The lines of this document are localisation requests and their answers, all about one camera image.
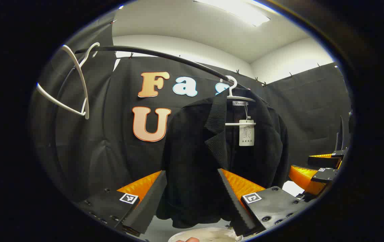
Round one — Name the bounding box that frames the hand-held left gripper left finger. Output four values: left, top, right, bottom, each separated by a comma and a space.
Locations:
77, 170, 167, 236

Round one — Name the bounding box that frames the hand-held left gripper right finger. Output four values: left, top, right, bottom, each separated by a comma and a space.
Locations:
217, 168, 310, 237

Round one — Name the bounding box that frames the white laundry hamper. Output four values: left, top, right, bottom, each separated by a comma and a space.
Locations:
168, 227, 243, 242

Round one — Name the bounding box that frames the black jacket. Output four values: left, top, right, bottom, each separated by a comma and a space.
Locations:
156, 88, 290, 229

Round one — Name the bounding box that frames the white paper hang tag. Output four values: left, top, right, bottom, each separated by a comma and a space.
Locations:
239, 119, 255, 147

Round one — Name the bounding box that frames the white clothes hanger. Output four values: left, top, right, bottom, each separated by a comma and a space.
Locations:
36, 42, 101, 120
219, 75, 257, 127

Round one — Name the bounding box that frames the white paper sheet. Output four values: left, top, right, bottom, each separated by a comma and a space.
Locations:
283, 181, 305, 197

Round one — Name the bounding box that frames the black backdrop cloth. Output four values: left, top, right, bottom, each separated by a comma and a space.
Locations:
30, 10, 352, 215

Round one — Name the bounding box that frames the ceiling light panel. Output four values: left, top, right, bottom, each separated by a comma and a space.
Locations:
194, 0, 271, 27

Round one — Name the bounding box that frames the black clothes rail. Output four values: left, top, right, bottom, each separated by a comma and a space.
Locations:
51, 45, 251, 148

